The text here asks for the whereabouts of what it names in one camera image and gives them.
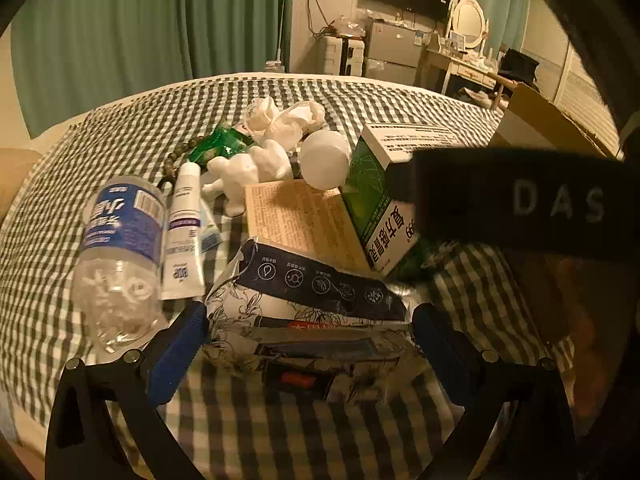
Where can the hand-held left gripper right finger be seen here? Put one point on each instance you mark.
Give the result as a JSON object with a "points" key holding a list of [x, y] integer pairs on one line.
{"points": [[440, 355]]}

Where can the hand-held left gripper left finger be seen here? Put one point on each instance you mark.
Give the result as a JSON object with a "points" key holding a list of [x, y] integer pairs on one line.
{"points": [[177, 355]]}

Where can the green white medicine box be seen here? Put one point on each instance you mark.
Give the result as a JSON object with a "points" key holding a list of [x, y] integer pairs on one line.
{"points": [[380, 195]]}

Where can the brown cardboard box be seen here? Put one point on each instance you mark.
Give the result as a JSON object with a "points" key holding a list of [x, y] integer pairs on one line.
{"points": [[530, 120]]}

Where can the floral printed packet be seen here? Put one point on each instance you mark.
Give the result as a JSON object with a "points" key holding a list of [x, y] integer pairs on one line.
{"points": [[300, 285]]}

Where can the white cream tube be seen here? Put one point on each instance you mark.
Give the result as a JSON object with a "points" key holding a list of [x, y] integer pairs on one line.
{"points": [[182, 240]]}

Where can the small blue white tube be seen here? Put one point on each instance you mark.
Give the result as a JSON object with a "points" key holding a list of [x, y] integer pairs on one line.
{"points": [[210, 237]]}

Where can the white dressing table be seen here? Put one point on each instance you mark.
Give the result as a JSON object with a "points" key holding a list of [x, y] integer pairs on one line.
{"points": [[465, 70]]}

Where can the clear plastic water bottle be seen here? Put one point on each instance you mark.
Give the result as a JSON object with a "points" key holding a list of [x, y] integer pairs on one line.
{"points": [[125, 230]]}

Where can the black bag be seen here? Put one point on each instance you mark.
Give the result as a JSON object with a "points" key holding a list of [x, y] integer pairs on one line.
{"points": [[520, 65]]}

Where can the white louvred wardrobe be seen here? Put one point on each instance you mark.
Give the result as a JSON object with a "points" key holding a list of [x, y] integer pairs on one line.
{"points": [[575, 85]]}

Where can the grey small fridge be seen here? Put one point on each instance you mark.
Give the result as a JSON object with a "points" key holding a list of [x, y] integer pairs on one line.
{"points": [[395, 50]]}

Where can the beige printed booklet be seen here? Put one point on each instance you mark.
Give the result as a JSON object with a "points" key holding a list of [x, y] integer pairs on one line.
{"points": [[300, 220]]}

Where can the white oval mirror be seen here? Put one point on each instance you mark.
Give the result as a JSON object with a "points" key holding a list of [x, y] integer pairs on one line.
{"points": [[469, 20]]}

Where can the white plaster figurine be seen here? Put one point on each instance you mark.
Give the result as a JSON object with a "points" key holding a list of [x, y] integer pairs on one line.
{"points": [[240, 175]]}

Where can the white suitcase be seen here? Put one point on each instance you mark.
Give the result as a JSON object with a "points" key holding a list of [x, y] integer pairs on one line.
{"points": [[342, 57]]}

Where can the green foil packet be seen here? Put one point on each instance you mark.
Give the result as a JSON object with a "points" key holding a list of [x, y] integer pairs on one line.
{"points": [[220, 145]]}

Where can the clear water jug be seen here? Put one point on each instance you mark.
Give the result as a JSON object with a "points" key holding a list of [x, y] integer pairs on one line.
{"points": [[274, 66]]}

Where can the white bed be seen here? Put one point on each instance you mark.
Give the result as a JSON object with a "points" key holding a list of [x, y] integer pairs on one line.
{"points": [[55, 130]]}

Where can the wide green curtain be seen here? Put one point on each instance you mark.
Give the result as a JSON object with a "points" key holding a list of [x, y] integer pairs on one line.
{"points": [[150, 25]]}

